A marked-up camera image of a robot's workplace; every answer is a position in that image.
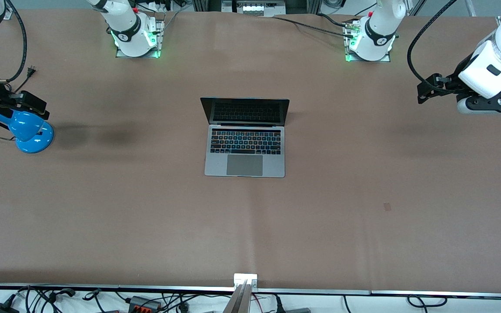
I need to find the grey laptop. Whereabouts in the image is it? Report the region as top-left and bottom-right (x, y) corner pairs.
(200, 97), (290, 178)

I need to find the blue desk lamp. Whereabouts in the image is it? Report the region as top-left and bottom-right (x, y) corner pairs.
(0, 109), (55, 154)

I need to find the white power strip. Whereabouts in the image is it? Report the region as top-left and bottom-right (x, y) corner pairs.
(242, 0), (287, 17)

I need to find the black orange connector box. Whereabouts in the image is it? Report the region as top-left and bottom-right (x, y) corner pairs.
(126, 296), (163, 312)

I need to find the silver aluminium profile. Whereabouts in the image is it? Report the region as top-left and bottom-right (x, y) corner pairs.
(222, 280), (254, 313)

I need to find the black lamp power cable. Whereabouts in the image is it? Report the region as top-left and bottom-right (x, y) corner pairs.
(0, 65), (38, 141)

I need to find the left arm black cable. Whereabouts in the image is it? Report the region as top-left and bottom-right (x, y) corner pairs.
(407, 0), (460, 94)

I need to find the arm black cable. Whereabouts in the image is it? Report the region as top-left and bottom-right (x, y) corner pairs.
(407, 0), (460, 94)
(3, 0), (28, 84)

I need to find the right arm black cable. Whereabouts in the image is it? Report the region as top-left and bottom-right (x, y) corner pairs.
(3, 0), (28, 84)

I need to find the black base supply cable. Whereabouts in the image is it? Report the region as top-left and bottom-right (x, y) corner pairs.
(271, 13), (360, 37)

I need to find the black aluminium frame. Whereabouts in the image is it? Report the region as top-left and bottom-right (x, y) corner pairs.
(192, 0), (321, 16)

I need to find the black looped cable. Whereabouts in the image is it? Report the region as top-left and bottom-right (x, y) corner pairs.
(407, 294), (448, 308)

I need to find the silver table edge bracket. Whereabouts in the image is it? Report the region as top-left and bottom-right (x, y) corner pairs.
(234, 273), (258, 290)

